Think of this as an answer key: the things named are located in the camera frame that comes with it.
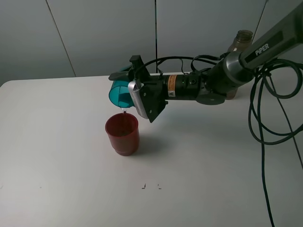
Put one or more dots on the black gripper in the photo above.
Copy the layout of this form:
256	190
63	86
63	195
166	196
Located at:
151	98

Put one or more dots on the teal transparent plastic cup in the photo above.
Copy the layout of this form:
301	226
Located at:
119	94

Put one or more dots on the smoky transparent water bottle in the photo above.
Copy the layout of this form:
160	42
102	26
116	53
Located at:
240	43

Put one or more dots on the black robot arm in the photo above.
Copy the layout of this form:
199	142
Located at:
136	87

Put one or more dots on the red plastic cup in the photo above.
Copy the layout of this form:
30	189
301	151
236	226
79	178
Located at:
123	133

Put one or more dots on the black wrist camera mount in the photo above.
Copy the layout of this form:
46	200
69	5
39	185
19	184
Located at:
138	72

